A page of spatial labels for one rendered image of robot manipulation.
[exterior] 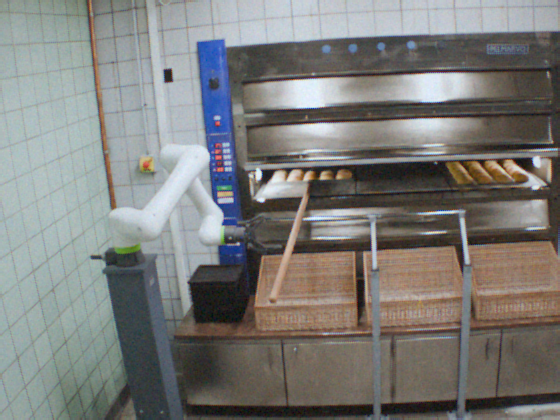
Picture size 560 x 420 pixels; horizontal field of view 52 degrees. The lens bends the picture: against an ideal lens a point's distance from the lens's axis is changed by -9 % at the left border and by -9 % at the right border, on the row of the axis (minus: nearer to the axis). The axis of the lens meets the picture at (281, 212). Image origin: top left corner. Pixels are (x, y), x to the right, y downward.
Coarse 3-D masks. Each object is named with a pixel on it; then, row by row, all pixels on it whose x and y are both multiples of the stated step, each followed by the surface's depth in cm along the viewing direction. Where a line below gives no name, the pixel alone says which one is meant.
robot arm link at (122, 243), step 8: (120, 208) 267; (128, 208) 267; (112, 216) 263; (120, 216) 261; (112, 224) 264; (120, 224) 260; (112, 232) 265; (120, 232) 262; (112, 240) 267; (120, 240) 264; (128, 240) 265; (136, 240) 268; (120, 248) 266; (128, 248) 266; (136, 248) 269
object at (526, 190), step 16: (400, 192) 359; (416, 192) 357; (432, 192) 354; (448, 192) 351; (464, 192) 350; (480, 192) 349; (496, 192) 348; (512, 192) 346; (528, 192) 345; (544, 192) 344
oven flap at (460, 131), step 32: (256, 128) 357; (288, 128) 355; (320, 128) 352; (352, 128) 350; (384, 128) 347; (416, 128) 344; (448, 128) 342; (480, 128) 339; (512, 128) 336; (544, 128) 334
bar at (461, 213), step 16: (240, 224) 332; (272, 224) 330; (464, 224) 314; (464, 240) 309; (464, 256) 305; (464, 272) 301; (464, 288) 304; (464, 304) 306; (464, 320) 308; (464, 336) 311; (464, 352) 314; (464, 368) 316; (464, 384) 319; (464, 400) 322; (368, 416) 339; (384, 416) 338; (448, 416) 329; (464, 416) 327
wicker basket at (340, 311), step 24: (264, 264) 371; (288, 264) 370; (312, 264) 368; (336, 264) 367; (264, 288) 367; (312, 288) 369; (336, 288) 367; (264, 312) 331; (288, 312) 330; (312, 312) 328; (336, 312) 327
